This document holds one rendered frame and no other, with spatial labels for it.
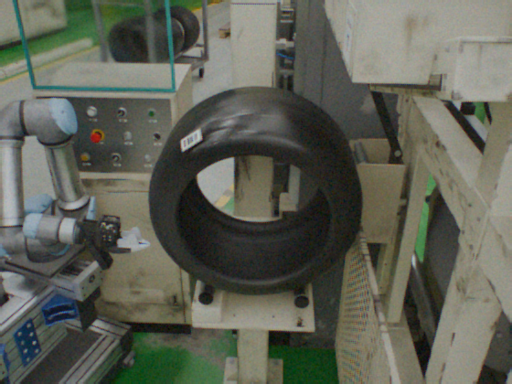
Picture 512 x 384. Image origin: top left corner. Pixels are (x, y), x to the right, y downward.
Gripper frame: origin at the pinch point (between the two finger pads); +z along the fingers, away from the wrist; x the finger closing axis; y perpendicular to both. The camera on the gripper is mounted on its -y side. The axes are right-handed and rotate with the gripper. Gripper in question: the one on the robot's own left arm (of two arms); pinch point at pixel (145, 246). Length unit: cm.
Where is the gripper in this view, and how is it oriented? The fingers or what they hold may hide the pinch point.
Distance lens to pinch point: 155.7
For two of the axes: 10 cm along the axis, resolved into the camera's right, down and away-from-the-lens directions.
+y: 1.3, -8.5, -5.1
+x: 0.5, -5.1, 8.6
